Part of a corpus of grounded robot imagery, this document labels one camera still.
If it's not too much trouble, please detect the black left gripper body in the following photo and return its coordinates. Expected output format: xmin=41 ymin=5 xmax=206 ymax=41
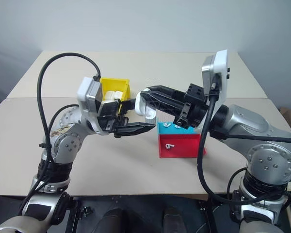
xmin=97 ymin=99 xmax=129 ymax=136

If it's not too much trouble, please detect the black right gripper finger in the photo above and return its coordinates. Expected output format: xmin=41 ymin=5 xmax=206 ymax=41
xmin=145 ymin=84 xmax=189 ymax=98
xmin=140 ymin=90 xmax=185 ymax=117

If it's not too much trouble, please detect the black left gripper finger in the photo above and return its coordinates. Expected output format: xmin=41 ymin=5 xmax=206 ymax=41
xmin=119 ymin=98 xmax=139 ymax=117
xmin=113 ymin=122 xmax=157 ymax=139

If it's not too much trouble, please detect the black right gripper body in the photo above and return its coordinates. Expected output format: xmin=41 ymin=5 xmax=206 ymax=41
xmin=173 ymin=83 xmax=210 ymax=130

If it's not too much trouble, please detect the yellow plastic bin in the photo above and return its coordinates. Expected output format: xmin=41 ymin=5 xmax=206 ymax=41
xmin=99 ymin=77 xmax=132 ymax=115

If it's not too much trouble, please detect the blue plastic bin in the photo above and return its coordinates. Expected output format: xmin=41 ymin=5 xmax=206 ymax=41
xmin=156 ymin=121 xmax=197 ymax=135

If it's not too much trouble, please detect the red plastic bin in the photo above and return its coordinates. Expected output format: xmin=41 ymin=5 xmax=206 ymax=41
xmin=157 ymin=132 xmax=207 ymax=159

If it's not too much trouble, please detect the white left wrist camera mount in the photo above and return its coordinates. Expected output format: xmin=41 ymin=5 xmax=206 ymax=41
xmin=77 ymin=76 xmax=112 ymax=136

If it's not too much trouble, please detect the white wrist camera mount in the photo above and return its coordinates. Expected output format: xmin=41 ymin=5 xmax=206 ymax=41
xmin=201 ymin=49 xmax=231 ymax=105
xmin=77 ymin=76 xmax=112 ymax=136

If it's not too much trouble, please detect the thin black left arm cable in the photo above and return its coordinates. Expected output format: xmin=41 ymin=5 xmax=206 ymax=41
xmin=48 ymin=104 xmax=80 ymax=129

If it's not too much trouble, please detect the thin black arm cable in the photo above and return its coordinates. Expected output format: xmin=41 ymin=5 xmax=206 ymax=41
xmin=226 ymin=166 xmax=248 ymax=210
xmin=48 ymin=104 xmax=80 ymax=129

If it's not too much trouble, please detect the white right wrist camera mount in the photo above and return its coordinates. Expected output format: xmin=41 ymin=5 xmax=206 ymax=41
xmin=201 ymin=49 xmax=231 ymax=105

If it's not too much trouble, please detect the black metal frame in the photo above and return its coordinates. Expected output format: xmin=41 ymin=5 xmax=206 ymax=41
xmin=64 ymin=193 xmax=235 ymax=233

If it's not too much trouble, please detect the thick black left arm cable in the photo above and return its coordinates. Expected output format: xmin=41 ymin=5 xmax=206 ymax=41
xmin=18 ymin=51 xmax=103 ymax=217

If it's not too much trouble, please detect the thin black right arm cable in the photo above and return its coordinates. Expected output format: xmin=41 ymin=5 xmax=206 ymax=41
xmin=226 ymin=166 xmax=248 ymax=210

